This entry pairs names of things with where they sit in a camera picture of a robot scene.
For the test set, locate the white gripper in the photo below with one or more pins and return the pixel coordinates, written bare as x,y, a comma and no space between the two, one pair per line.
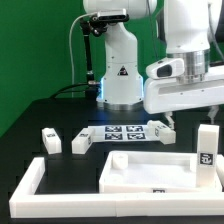
164,94

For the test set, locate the white desk top tray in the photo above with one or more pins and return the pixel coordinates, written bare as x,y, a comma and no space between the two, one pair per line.
151,172

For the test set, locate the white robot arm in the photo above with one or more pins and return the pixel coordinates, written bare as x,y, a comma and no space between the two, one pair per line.
182,80

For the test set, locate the fiducial marker sheet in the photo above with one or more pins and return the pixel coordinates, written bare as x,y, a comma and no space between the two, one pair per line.
122,133

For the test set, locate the white L-shaped fence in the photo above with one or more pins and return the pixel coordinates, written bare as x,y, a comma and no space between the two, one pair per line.
25,204

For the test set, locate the black grey camera on stand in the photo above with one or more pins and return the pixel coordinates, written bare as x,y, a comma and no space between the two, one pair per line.
111,16

